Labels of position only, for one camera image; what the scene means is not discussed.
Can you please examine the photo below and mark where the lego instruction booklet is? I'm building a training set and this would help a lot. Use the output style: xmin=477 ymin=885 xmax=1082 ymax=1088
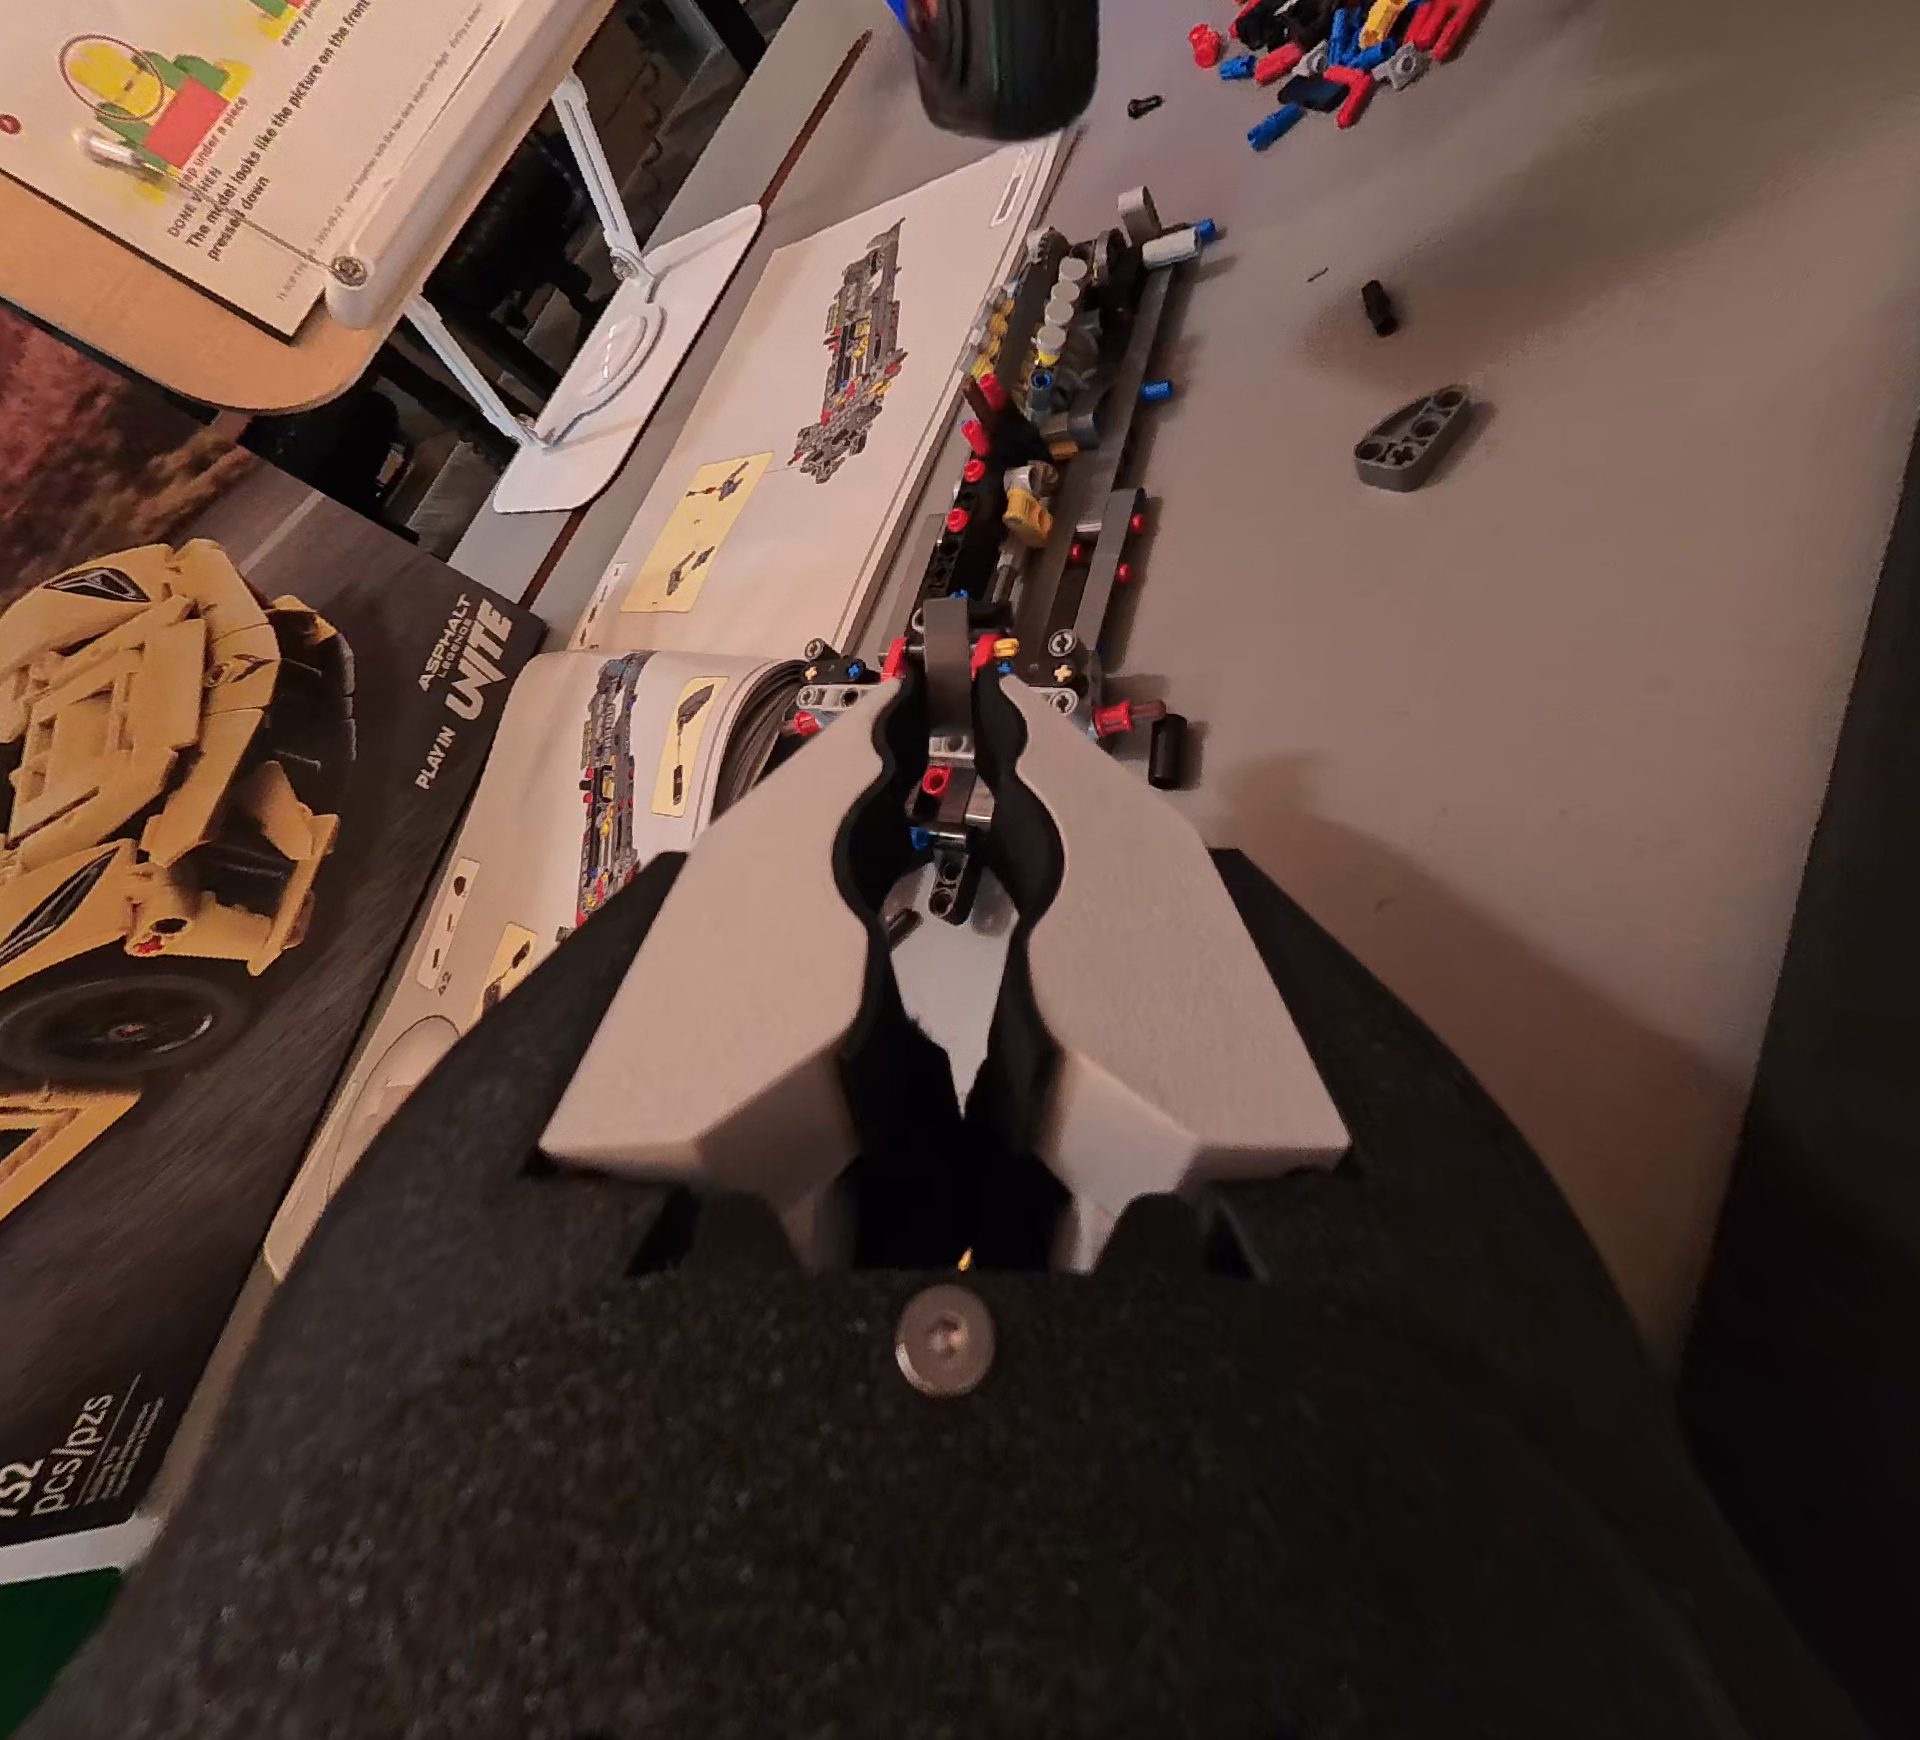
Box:
xmin=262 ymin=127 xmax=1085 ymax=1280

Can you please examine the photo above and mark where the instruction sheet on white stand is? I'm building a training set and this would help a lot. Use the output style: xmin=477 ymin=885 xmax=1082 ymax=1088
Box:
xmin=0 ymin=0 xmax=650 ymax=414

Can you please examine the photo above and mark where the grey lego car chassis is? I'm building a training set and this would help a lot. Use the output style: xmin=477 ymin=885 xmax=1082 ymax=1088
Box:
xmin=796 ymin=185 xmax=1220 ymax=935

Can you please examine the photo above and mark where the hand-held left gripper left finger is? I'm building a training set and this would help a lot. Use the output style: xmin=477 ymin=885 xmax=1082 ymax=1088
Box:
xmin=537 ymin=678 xmax=968 ymax=1274

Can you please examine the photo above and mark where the white folding stand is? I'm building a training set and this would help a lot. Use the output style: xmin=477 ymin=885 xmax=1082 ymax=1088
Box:
xmin=323 ymin=0 xmax=767 ymax=515

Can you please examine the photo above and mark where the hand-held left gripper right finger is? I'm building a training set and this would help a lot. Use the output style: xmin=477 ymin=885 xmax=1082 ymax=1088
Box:
xmin=961 ymin=676 xmax=1356 ymax=1277

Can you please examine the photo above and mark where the lego set box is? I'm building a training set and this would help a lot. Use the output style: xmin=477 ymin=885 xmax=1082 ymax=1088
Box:
xmin=0 ymin=307 xmax=549 ymax=1584

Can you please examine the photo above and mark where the dark grey lego cam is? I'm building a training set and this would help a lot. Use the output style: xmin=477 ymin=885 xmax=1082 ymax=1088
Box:
xmin=1356 ymin=385 xmax=1472 ymax=492

